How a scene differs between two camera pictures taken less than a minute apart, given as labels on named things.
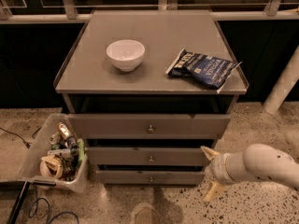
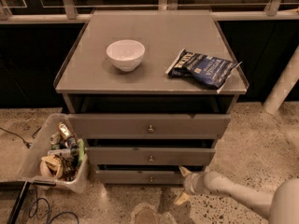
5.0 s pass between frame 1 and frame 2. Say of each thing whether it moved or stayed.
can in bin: stayed
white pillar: stayed
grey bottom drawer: stayed
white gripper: moved
